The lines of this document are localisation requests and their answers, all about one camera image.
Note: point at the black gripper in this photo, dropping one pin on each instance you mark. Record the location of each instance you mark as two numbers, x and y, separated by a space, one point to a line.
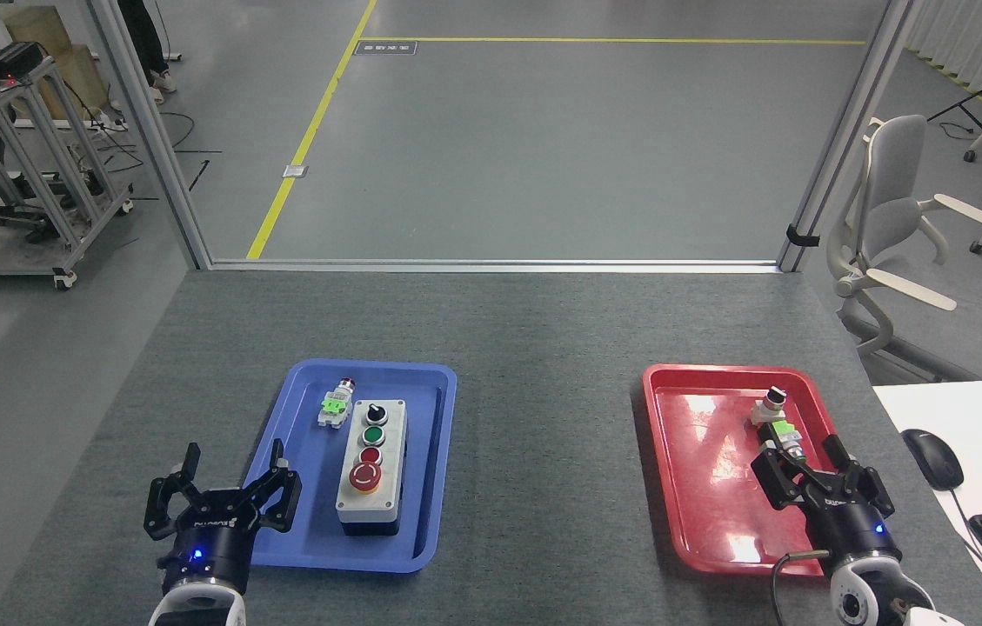
856 530
212 543

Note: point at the grey control box with buttons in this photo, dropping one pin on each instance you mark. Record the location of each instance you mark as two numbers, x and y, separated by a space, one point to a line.
371 500

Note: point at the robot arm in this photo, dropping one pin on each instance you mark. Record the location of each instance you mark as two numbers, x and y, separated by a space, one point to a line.
878 596
195 609

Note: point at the cardboard box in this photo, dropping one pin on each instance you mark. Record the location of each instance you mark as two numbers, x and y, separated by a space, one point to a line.
64 61

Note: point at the blue plastic tray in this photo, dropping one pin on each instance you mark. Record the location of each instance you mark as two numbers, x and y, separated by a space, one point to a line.
308 487

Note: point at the black computer mouse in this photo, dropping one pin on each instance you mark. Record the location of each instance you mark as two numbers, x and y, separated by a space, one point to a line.
932 458

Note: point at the red plastic tray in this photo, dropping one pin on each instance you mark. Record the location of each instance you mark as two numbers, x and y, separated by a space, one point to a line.
708 469

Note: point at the grey office chair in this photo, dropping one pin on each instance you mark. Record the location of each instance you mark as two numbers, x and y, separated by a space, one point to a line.
899 217

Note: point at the metal floor socket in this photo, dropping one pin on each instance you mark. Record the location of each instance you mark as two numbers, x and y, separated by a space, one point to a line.
295 170

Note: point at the person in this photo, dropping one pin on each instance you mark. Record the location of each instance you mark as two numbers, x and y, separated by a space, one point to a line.
143 43

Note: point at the white curtain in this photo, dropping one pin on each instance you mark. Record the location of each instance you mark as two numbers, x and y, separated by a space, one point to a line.
978 35

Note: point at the dark floor sign plate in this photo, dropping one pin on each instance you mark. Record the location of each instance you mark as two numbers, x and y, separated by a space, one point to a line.
385 47

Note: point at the green-block metal switch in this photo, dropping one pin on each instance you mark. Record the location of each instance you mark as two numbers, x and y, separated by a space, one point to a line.
784 435

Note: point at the black-knob selector switch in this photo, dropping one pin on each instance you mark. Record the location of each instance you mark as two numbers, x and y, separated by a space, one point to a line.
771 405

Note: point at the red-headed push button switch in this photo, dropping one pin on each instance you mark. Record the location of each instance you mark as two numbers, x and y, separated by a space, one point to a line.
335 407

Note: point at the black post clip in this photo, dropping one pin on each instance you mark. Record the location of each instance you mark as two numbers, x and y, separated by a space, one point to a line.
802 236

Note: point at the silver aluminium post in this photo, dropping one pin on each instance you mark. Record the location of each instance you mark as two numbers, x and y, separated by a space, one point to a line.
838 139
151 130

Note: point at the silver aluminium rail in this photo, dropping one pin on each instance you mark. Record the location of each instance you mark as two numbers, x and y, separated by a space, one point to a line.
490 265

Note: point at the aluminium frame cart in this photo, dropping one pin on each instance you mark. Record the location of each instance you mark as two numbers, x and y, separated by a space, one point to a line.
38 174

